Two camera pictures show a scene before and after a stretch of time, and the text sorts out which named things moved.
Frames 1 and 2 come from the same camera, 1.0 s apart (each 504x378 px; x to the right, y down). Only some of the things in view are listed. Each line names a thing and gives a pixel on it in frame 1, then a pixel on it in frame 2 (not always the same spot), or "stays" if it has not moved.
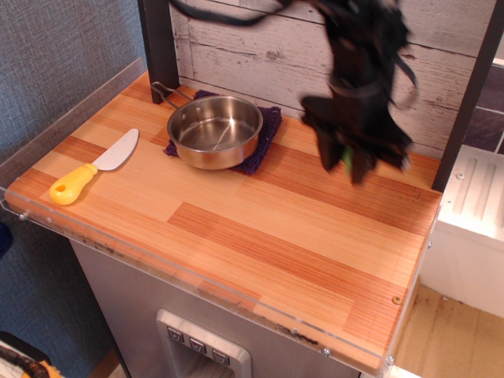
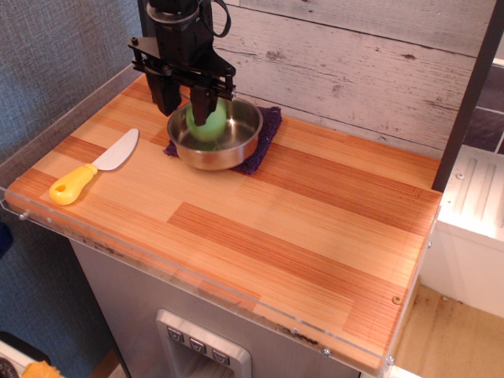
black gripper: x=361 y=120 → x=183 y=46
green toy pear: x=347 y=157 → x=213 y=125
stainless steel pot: x=216 y=132 stays
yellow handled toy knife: x=68 y=188 stays
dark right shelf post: x=476 y=86 stays
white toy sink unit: x=465 y=257 stays
